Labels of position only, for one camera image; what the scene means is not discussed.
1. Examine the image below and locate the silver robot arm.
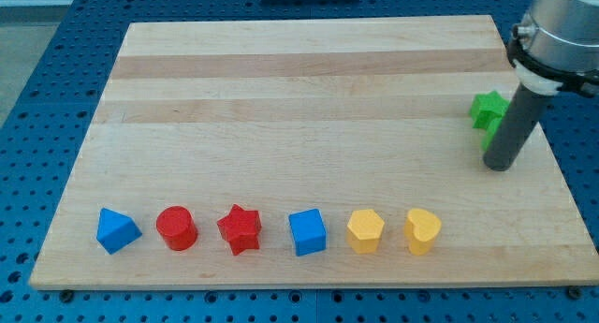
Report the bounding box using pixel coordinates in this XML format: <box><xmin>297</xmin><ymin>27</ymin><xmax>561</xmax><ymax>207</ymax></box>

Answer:
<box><xmin>507</xmin><ymin>0</ymin><xmax>598</xmax><ymax>97</ymax></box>

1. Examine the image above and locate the wooden board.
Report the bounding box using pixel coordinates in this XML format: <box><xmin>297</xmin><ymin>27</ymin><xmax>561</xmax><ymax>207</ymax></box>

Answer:
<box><xmin>29</xmin><ymin>15</ymin><xmax>598</xmax><ymax>290</ymax></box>

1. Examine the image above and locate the blue cube block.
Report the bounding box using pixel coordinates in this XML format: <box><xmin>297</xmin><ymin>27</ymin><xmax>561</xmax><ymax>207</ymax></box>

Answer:
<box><xmin>288</xmin><ymin>209</ymin><xmax>327</xmax><ymax>257</ymax></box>

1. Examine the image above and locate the green star block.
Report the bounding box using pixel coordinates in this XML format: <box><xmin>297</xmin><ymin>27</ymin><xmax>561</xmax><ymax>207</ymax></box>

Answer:
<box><xmin>469</xmin><ymin>91</ymin><xmax>509</xmax><ymax>129</ymax></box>

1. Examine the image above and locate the red cylinder block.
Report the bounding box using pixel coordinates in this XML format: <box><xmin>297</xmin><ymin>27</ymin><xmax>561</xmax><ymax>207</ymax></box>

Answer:
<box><xmin>155</xmin><ymin>206</ymin><xmax>198</xmax><ymax>251</ymax></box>

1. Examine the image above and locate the green block behind pusher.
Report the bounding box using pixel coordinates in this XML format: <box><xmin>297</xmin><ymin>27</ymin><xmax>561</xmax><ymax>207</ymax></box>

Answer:
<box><xmin>481</xmin><ymin>117</ymin><xmax>503</xmax><ymax>151</ymax></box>

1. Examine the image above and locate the blue triangle block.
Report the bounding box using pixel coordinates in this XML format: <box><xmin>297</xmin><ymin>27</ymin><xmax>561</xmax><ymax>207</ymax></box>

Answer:
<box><xmin>96</xmin><ymin>208</ymin><xmax>142</xmax><ymax>255</ymax></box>

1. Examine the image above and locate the yellow hexagon block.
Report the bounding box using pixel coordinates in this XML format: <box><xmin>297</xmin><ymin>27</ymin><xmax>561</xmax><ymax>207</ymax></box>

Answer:
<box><xmin>346</xmin><ymin>209</ymin><xmax>385</xmax><ymax>254</ymax></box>

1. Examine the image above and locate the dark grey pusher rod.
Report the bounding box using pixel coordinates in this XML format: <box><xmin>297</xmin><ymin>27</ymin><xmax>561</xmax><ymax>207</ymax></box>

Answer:
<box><xmin>483</xmin><ymin>84</ymin><xmax>553</xmax><ymax>171</ymax></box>

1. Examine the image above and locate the red star block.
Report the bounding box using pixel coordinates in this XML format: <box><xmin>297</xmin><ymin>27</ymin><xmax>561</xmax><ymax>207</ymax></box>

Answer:
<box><xmin>217</xmin><ymin>204</ymin><xmax>262</xmax><ymax>256</ymax></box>

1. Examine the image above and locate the yellow heart block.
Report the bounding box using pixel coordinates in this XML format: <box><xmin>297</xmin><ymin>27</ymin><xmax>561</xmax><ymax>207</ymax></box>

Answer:
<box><xmin>403</xmin><ymin>208</ymin><xmax>442</xmax><ymax>256</ymax></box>

